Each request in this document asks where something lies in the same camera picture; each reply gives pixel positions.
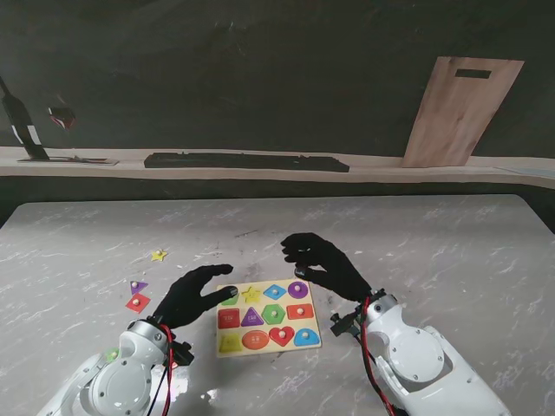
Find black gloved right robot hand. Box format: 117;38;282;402
280;232;374;302

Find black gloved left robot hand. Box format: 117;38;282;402
149;263;239;331

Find red square puzzle piece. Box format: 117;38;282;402
125;293;152;313

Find orange rectangle puzzle piece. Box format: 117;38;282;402
286;303;314;321

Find blue dome puzzle piece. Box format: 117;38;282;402
293;328;318;348

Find wooden shape puzzle board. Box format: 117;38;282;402
215;277;324;360

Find red heart puzzle piece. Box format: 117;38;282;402
268;326;296;348

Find wooden cutting board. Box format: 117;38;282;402
399;55;526;169

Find long wooden shelf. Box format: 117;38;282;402
0;146;555;190

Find black keyboard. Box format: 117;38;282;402
143;151;350;173

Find thin flat wooden plate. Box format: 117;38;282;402
16;155;121;166

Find black bottle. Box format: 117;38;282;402
0;76;51;161

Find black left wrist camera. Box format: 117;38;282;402
171;341;195;366

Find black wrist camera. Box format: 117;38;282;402
171;341;195;366
330;312;362;339

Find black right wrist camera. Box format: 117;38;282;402
330;312;362;339

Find left arm red black cables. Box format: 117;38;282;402
147;324;175;416

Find arm red black cables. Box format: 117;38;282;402
358;298;407;416
147;324;175;416

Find right arm red black cables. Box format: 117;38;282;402
358;298;407;416

